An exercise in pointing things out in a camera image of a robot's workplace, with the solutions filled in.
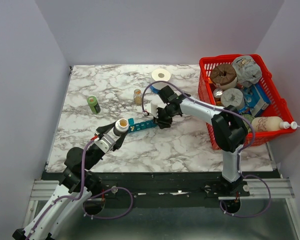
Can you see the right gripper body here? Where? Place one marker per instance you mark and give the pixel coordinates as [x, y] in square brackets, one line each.
[166, 112]

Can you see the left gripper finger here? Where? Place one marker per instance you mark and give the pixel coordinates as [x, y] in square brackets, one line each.
[119, 142]
[102, 130]

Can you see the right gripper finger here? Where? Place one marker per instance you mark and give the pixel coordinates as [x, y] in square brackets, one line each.
[158, 120]
[164, 122]

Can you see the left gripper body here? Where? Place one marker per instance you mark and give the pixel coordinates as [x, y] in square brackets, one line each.
[112, 147]

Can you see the white pill bottle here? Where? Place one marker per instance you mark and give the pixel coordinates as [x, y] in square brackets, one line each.
[121, 126]

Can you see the teal weekly pill organizer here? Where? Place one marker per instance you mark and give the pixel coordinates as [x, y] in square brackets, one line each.
[140, 126]

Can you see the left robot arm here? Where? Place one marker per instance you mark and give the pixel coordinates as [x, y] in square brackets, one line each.
[76, 184]

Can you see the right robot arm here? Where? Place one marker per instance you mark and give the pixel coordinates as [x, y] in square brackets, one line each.
[228, 126]

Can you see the blue tape roll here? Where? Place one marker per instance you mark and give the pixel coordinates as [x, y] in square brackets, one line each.
[154, 90]

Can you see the amber glass pill jar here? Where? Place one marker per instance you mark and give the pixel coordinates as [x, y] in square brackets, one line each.
[137, 97]

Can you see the green pill bottle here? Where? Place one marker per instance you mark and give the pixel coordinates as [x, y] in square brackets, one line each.
[94, 104]

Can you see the white toilet paper roll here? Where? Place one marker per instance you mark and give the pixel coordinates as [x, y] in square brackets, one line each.
[160, 77]

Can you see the silver can top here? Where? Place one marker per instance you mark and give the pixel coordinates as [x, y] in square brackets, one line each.
[217, 93]

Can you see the grey paper roll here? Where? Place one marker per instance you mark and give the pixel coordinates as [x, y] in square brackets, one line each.
[233, 97]

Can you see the brown paper roll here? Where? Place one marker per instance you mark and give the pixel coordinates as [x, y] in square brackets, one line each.
[224, 76]

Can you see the green round object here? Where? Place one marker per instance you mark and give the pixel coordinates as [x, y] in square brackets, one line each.
[248, 117]

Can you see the blue cardboard box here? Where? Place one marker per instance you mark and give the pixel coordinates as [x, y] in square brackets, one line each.
[256, 99]

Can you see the grey crumpled printed bag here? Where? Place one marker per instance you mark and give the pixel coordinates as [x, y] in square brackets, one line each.
[248, 72]

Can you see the cream squeeze bottle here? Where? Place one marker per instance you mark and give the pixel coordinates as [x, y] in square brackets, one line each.
[272, 123]

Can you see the red plastic basket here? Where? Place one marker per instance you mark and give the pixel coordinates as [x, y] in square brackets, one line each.
[277, 108]

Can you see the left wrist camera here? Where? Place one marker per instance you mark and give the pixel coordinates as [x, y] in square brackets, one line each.
[105, 143]

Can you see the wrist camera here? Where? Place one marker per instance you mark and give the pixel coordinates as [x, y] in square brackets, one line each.
[105, 143]
[150, 109]

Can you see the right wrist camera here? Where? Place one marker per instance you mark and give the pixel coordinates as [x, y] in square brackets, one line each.
[150, 109]

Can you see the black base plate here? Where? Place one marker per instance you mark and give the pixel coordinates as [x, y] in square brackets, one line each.
[169, 189]

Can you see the aluminium rail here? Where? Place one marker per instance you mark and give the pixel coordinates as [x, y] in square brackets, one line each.
[276, 188]

